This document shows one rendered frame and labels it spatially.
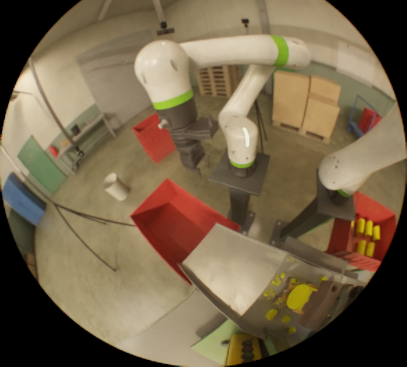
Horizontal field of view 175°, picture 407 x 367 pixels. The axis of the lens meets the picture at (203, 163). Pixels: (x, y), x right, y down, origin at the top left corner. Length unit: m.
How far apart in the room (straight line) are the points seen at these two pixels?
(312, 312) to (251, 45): 0.58
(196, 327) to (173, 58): 0.72
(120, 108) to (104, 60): 1.94
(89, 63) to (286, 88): 5.35
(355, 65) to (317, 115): 2.56
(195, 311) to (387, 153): 0.67
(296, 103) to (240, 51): 2.14
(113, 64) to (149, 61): 5.11
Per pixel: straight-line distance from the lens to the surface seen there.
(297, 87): 2.41
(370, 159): 0.40
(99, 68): 5.26
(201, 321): 0.56
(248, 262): 0.50
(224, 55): 0.39
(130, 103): 5.39
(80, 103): 5.14
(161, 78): 0.25
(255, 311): 0.49
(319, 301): 0.29
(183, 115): 0.28
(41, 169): 5.76
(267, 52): 0.43
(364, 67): 4.71
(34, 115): 5.49
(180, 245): 0.97
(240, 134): 0.49
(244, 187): 0.62
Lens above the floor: 1.45
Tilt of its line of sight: 46 degrees down
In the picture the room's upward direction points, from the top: 17 degrees counter-clockwise
